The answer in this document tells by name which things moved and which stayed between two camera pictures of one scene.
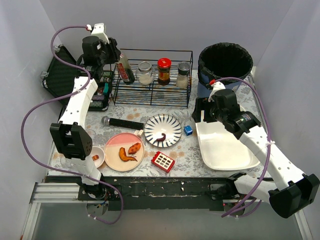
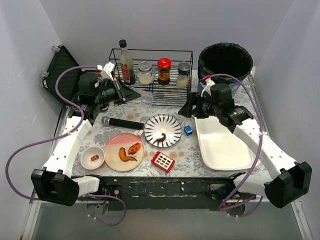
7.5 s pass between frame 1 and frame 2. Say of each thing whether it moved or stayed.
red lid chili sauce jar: stayed
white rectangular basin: stayed
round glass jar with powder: stayed
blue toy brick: stayed
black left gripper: moved
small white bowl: stayed
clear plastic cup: moved
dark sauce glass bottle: moved
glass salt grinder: stayed
